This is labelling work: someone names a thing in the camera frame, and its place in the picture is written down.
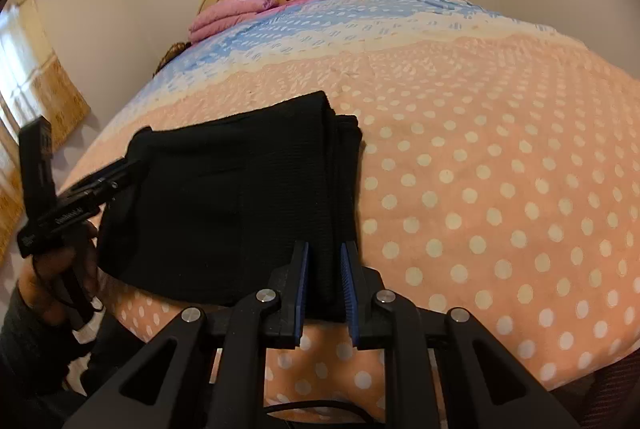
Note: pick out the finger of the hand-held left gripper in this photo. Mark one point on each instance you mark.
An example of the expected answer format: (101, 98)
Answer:
(124, 174)

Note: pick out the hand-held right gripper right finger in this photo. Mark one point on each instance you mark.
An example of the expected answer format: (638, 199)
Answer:
(347, 294)

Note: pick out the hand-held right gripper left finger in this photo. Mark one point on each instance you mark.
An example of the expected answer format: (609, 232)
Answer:
(301, 289)

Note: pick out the black pants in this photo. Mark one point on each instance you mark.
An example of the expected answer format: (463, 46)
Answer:
(225, 209)

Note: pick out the person's left forearm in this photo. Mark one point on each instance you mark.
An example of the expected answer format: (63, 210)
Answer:
(25, 349)

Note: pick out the person's left hand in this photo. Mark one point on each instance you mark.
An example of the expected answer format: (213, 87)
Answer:
(42, 281)

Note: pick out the tan floral curtain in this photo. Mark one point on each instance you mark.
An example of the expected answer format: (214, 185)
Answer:
(50, 99)

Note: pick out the brown wicker furniture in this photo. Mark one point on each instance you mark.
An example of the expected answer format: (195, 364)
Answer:
(172, 55)

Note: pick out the polka dot bed blanket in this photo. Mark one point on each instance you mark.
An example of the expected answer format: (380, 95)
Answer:
(475, 159)

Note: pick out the pink quilt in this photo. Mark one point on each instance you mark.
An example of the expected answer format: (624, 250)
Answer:
(230, 11)

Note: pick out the maroon ribbed cloth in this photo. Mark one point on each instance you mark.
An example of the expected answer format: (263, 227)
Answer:
(620, 389)

